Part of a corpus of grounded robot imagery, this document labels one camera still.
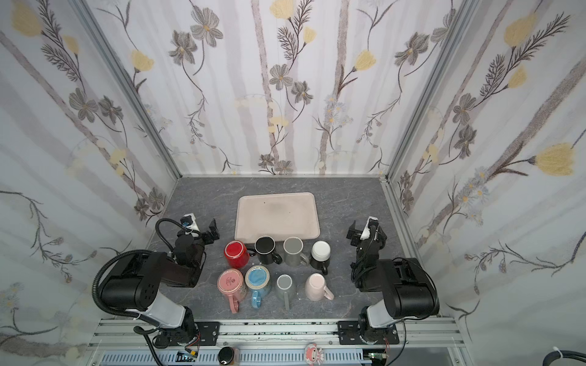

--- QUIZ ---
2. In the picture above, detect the grey-green mug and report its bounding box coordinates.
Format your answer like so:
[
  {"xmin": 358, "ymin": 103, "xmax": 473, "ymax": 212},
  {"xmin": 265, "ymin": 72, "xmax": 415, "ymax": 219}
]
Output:
[{"xmin": 283, "ymin": 236, "xmax": 310, "ymax": 267}]

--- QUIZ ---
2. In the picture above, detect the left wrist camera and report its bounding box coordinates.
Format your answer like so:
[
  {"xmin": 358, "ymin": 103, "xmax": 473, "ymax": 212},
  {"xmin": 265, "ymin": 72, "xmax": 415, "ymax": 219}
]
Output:
[{"xmin": 180, "ymin": 213, "xmax": 200, "ymax": 233}]

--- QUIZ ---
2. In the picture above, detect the black corrugated cable hose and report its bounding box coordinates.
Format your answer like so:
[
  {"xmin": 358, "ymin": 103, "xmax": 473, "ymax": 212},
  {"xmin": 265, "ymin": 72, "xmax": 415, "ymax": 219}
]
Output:
[{"xmin": 91, "ymin": 249, "xmax": 157, "ymax": 319}]

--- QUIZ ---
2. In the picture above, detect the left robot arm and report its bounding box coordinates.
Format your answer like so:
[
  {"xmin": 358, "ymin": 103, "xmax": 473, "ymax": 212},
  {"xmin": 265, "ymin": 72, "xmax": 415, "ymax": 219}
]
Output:
[{"xmin": 92, "ymin": 213, "xmax": 220, "ymax": 349}]

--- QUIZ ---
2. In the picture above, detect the black mug white rim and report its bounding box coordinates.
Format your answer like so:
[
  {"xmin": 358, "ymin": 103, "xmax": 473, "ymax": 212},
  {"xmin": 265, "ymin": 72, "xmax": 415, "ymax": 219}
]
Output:
[{"xmin": 254, "ymin": 236, "xmax": 282, "ymax": 265}]

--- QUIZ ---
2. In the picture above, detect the pale pink mug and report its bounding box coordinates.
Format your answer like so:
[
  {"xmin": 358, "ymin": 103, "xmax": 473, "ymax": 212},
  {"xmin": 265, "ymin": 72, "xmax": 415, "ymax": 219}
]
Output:
[{"xmin": 305, "ymin": 273, "xmax": 335, "ymax": 301}]

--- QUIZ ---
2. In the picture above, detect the blue butterfly mug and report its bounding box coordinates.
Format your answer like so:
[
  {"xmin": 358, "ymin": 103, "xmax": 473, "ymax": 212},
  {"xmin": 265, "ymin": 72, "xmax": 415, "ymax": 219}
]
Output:
[{"xmin": 245, "ymin": 265, "xmax": 272, "ymax": 309}]

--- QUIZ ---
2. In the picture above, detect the black mug white base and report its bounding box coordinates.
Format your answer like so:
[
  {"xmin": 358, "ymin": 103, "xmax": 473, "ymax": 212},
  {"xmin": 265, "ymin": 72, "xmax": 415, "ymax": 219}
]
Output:
[{"xmin": 310, "ymin": 241, "xmax": 331, "ymax": 275}]

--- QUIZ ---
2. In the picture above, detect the black round knob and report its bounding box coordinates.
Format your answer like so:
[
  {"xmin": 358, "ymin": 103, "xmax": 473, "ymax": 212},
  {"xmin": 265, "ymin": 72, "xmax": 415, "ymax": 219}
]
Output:
[{"xmin": 218, "ymin": 346, "xmax": 237, "ymax": 366}]

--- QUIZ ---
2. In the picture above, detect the red mug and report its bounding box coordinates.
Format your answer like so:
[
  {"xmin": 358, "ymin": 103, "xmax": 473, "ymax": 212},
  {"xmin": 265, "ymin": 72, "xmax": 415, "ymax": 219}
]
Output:
[{"xmin": 224, "ymin": 240, "xmax": 250, "ymax": 269}]

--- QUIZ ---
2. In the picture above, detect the pink cartoon sticker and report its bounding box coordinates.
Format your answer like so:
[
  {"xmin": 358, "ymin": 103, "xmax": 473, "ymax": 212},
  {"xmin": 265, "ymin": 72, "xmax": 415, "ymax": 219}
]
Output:
[{"xmin": 304, "ymin": 343, "xmax": 325, "ymax": 366}]

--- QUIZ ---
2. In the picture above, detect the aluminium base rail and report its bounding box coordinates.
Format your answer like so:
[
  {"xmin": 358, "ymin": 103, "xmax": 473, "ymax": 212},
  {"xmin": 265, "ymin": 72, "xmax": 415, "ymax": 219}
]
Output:
[{"xmin": 82, "ymin": 317, "xmax": 473, "ymax": 365}]

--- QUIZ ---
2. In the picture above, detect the beige plastic tray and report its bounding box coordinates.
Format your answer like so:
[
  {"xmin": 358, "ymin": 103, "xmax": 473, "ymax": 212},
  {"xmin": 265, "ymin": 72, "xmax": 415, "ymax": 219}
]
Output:
[{"xmin": 234, "ymin": 192, "xmax": 320, "ymax": 244}]

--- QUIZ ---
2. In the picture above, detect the small grey mug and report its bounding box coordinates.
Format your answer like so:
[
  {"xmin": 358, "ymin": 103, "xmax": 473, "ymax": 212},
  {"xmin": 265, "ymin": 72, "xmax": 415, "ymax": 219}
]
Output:
[{"xmin": 276, "ymin": 274, "xmax": 297, "ymax": 311}]

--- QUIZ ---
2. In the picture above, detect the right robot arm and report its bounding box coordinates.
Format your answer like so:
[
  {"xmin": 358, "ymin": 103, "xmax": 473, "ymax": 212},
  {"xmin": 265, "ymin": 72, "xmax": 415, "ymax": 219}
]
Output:
[{"xmin": 337, "ymin": 217, "xmax": 440, "ymax": 345}]

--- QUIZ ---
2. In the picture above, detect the white cable duct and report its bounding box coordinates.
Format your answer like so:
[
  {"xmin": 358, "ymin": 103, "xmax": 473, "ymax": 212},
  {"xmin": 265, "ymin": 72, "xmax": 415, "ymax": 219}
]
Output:
[{"xmin": 93, "ymin": 349, "xmax": 372, "ymax": 365}]

